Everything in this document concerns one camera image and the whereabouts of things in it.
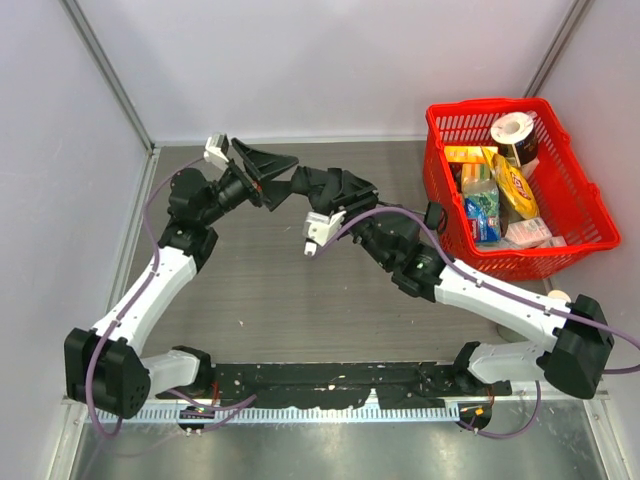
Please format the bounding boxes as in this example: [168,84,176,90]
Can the black folding umbrella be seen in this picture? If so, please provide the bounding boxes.
[291,167,420,243]

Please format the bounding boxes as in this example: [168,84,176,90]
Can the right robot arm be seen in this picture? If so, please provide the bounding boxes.
[329,168,614,399]

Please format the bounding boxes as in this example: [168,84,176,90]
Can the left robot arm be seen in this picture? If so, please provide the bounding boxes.
[64,135,299,419]

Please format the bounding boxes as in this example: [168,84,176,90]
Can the yellow orange box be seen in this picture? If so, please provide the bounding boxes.
[444,145,498,164]

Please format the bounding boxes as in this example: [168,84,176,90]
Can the clear green snack bag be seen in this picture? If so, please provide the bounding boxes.
[462,180,501,244]

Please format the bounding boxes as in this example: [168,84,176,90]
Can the yellow Lays chips bag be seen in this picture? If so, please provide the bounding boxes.
[487,153,539,219]

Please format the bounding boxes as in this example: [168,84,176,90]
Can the red plastic shopping basket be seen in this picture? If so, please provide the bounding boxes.
[423,97,620,282]

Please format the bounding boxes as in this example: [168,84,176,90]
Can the black wrapped toilet paper roll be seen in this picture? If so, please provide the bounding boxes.
[490,112,538,167]

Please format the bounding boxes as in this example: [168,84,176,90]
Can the white wrapped sponge pack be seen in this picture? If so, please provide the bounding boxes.
[505,217,552,249]

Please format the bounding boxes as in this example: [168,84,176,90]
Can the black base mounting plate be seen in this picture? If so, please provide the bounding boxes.
[209,361,512,410]

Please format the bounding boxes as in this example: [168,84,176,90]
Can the green soap pump bottle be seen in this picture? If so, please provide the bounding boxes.
[499,290,570,350]

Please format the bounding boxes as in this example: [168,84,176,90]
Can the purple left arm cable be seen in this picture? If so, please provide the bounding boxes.
[84,157,260,441]

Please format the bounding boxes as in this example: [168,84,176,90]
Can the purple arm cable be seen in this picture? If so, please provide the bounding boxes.
[84,157,260,441]
[307,207,640,441]

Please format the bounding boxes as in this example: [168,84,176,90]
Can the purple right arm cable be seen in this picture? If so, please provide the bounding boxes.
[307,207,640,441]

